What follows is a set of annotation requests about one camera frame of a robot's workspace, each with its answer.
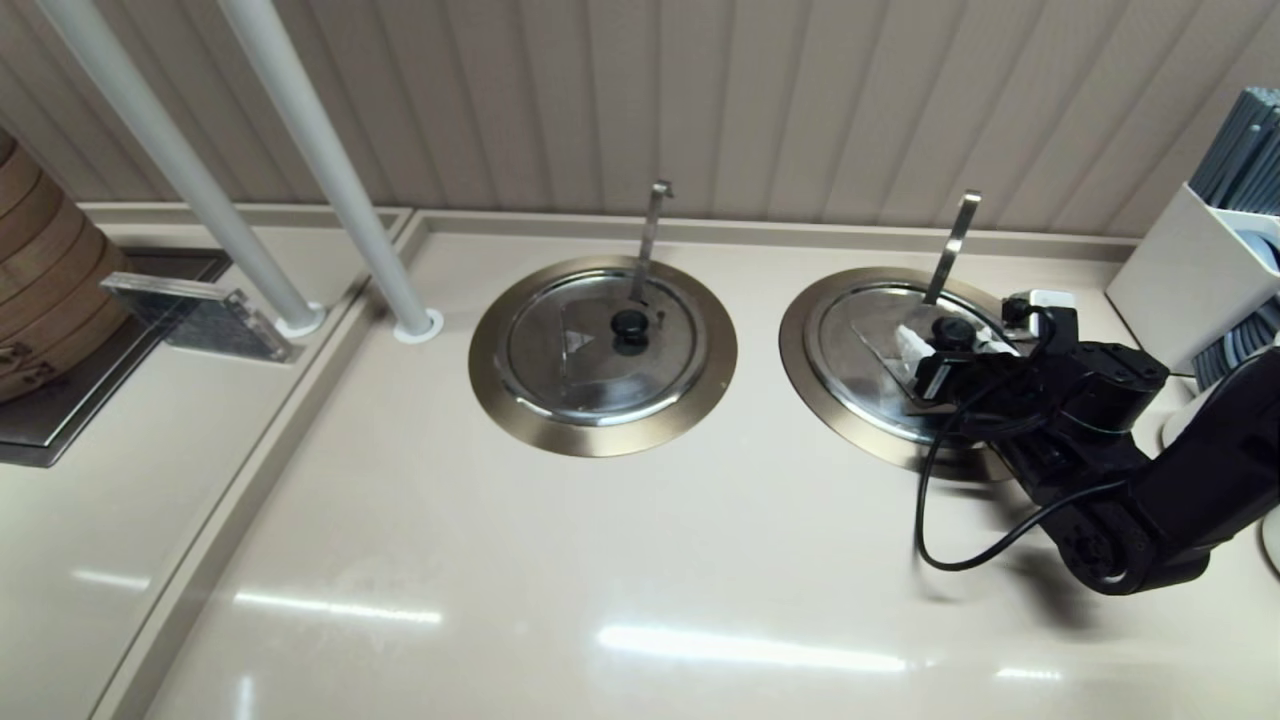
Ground thin white support pole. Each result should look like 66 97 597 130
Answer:
38 0 328 339

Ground white cutlery holder box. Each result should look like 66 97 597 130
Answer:
1105 183 1280 376

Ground dark recessed steamer tray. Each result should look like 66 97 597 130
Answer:
0 250 236 469

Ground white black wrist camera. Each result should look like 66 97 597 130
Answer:
1003 290 1079 346

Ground clear acrylic sign block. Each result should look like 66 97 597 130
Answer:
100 273 301 365

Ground stacked bamboo steamer baskets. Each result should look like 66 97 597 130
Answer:
0 125 133 406

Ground white round canister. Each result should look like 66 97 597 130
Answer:
1160 385 1221 451

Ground thick white support pole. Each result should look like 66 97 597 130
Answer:
220 0 446 347

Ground steel ladle hooked handle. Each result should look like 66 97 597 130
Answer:
630 180 674 306

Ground steel pot lid black knob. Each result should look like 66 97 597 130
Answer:
497 270 709 429
803 284 1013 448

